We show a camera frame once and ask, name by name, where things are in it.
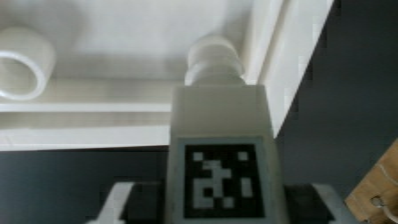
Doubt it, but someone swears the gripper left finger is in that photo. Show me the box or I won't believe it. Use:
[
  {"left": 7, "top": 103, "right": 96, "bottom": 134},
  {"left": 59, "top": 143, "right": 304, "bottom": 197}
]
[{"left": 87, "top": 182, "right": 135, "bottom": 224}]

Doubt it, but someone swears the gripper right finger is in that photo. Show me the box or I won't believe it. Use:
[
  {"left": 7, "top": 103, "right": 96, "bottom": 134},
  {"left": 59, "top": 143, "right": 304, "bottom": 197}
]
[{"left": 313, "top": 183, "right": 359, "bottom": 224}]

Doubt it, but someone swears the white leg with tag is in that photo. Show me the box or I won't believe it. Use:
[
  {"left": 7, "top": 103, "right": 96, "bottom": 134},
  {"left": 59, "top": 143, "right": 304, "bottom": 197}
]
[{"left": 165, "top": 35, "right": 290, "bottom": 224}]

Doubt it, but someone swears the white square table top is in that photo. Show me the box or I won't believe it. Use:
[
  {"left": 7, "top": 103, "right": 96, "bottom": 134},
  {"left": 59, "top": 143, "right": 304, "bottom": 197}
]
[{"left": 0, "top": 0, "right": 338, "bottom": 151}]

